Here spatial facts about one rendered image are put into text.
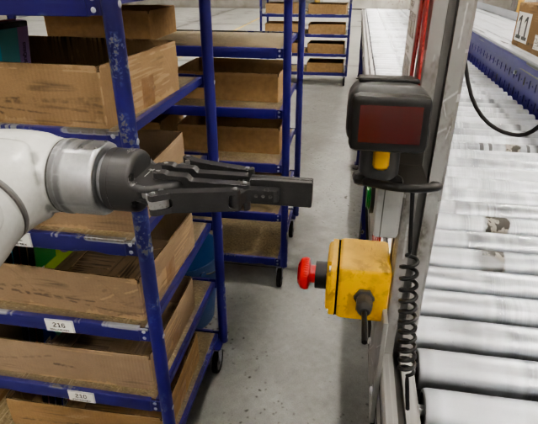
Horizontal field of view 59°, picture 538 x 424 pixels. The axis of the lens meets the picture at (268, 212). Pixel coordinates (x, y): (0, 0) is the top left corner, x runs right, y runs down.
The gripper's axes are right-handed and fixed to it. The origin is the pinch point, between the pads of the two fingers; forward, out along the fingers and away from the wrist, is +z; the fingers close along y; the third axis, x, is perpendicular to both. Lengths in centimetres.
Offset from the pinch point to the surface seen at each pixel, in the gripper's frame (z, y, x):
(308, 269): 3.5, -1.1, 9.5
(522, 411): 27.6, -8.6, 20.0
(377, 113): 8.9, -12.4, -12.6
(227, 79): -37, 121, 13
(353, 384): 15, 64, 95
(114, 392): -39, 19, 60
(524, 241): 39, 30, 20
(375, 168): 9.5, -8.3, -6.6
